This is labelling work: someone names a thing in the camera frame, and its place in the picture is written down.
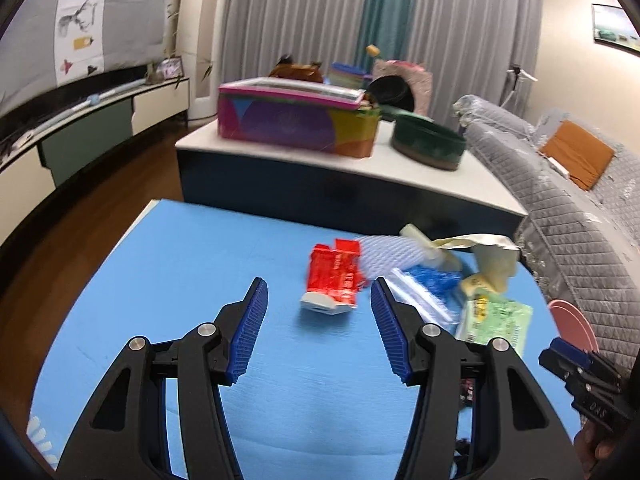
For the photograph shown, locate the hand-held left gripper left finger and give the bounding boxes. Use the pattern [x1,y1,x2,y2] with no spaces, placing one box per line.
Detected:
[55,276,271,480]

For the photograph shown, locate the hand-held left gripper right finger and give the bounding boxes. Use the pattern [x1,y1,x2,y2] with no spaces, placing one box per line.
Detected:
[370,276,583,480]

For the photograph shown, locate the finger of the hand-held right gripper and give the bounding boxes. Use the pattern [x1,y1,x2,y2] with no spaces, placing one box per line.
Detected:
[539,350,632,431]
[551,338,623,391]

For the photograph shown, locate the pink waste bin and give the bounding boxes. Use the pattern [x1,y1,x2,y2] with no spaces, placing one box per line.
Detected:
[547,299,599,358]

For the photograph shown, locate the clear zip bag blue contents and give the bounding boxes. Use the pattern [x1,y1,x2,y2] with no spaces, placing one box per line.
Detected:
[390,265,463,336]

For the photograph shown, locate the clear bubble wrap sheet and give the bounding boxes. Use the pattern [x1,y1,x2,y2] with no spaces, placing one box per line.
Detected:
[357,234,436,281]

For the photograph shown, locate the green printed packet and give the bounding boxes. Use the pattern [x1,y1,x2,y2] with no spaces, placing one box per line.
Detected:
[454,294,535,358]

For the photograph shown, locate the red snack carton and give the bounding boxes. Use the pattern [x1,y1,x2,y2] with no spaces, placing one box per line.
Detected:
[299,239,363,317]

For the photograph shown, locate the person's right hand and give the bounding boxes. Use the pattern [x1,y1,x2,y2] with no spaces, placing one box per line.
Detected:
[574,417,621,480]

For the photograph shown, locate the cream paper wrapper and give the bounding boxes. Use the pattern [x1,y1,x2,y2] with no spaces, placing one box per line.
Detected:
[399,223,463,271]

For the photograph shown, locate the yellow tissue pack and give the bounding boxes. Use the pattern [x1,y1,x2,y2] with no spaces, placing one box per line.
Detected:
[429,232,522,297]

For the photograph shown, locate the grey quilted sofa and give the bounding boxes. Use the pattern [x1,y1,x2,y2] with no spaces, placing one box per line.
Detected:
[452,95,640,396]

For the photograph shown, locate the white-topped coffee table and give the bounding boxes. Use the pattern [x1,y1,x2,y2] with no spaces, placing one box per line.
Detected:
[175,115,530,241]

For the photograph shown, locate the dark green round tin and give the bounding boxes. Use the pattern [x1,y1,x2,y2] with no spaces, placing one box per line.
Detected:
[391,112,468,172]

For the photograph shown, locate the orange cushion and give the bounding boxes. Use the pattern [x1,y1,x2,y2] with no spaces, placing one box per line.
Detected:
[539,121,617,191]

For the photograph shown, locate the colourful rectangular box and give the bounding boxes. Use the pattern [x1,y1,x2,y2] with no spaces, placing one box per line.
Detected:
[217,76,383,159]

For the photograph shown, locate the white striped object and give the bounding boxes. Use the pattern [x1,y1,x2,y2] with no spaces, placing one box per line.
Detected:
[27,414,60,467]

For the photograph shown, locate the black round container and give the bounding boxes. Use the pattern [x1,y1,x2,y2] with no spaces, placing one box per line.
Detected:
[367,76,416,113]

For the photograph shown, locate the pink lace basket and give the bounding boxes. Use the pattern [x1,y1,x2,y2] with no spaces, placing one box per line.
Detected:
[371,59,435,117]

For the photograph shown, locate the white and green cabinet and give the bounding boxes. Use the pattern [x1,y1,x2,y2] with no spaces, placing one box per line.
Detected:
[0,76,192,186]

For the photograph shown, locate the stack of coloured bowls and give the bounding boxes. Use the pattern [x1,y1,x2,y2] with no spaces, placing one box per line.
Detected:
[327,62,373,90]

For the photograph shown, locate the brown plush toy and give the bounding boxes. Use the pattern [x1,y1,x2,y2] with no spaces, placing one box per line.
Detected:
[270,54,326,85]

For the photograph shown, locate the white standing air conditioner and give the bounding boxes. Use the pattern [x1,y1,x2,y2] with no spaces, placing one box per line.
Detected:
[177,0,226,128]

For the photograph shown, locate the grey curtain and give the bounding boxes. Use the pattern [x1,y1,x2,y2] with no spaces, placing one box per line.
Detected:
[220,0,375,83]
[406,0,543,121]

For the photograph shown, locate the teal curtain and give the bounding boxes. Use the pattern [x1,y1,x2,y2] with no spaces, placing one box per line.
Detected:
[357,0,416,68]

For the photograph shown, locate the television with grey cover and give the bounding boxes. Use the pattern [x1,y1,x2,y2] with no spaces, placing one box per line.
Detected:
[0,0,168,111]

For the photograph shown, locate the framed wall picture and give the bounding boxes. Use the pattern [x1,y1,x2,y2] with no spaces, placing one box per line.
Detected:
[591,2,640,56]

